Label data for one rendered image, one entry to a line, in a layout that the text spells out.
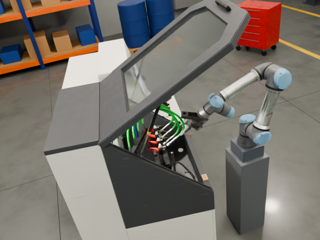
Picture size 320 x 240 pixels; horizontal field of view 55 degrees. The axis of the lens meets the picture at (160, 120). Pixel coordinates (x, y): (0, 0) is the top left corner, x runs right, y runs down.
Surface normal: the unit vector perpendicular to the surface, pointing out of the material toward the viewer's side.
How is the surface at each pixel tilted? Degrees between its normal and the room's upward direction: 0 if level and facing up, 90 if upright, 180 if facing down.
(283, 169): 0
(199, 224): 90
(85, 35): 90
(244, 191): 90
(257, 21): 90
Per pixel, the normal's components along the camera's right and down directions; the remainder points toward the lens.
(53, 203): -0.13, -0.83
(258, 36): -0.72, 0.46
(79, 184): 0.16, 0.53
